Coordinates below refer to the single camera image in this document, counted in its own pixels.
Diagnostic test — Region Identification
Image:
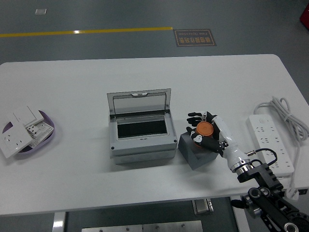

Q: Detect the white wall switch panel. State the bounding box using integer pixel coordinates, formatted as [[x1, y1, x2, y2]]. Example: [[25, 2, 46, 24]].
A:
[[6, 105, 45, 126]]

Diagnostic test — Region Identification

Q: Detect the grey electrical box clear lid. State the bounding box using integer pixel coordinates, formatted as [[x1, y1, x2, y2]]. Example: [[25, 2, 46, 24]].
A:
[[107, 88, 178, 165]]

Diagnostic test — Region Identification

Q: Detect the white perforated socket plate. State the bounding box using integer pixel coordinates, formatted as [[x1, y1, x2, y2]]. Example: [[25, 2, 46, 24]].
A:
[[25, 120, 54, 148]]

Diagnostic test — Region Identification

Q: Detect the grey metal table bracket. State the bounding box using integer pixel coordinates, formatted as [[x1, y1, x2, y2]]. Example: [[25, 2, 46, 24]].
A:
[[192, 198, 214, 215]]

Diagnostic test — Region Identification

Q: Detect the white power plug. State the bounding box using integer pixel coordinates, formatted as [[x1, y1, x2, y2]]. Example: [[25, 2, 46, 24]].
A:
[[284, 187, 300, 201]]

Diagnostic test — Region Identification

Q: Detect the white table leg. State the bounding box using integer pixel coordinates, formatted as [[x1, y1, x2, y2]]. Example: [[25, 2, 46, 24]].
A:
[[52, 212, 66, 232], [229, 197, 251, 232]]

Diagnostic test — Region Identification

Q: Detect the red object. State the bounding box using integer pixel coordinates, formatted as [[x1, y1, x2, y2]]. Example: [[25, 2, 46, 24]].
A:
[[299, 4, 309, 27]]

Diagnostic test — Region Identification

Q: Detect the white wall socket panel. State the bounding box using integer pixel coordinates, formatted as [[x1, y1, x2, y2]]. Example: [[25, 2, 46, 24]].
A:
[[0, 121, 32, 159]]

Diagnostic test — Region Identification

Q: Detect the white and black robot right hand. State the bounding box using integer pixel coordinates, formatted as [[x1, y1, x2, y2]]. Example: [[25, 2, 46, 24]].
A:
[[185, 110, 246, 169]]

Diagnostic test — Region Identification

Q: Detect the orange cylinder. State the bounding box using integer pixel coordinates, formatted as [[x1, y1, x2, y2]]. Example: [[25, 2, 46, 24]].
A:
[[195, 121, 215, 149]]

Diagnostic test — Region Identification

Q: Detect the purple tray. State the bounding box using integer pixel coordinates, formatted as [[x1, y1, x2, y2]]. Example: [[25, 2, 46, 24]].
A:
[[2, 110, 56, 160]]

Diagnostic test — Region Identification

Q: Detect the grey cube with round hole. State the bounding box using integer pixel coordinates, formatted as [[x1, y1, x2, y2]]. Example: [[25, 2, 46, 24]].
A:
[[177, 131, 219, 171]]

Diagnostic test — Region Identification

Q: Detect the metal base plate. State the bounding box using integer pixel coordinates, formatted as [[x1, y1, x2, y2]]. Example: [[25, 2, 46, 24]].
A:
[[81, 220, 203, 232]]

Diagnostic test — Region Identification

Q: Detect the small white socket module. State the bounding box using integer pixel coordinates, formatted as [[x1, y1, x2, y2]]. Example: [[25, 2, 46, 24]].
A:
[[26, 124, 41, 138]]

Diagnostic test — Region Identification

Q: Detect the white power cord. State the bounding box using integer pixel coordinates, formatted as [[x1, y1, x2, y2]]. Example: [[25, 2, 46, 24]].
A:
[[253, 96, 309, 191]]

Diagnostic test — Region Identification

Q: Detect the brown floor sign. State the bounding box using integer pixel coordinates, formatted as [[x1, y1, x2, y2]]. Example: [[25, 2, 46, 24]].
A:
[[173, 29, 217, 47]]

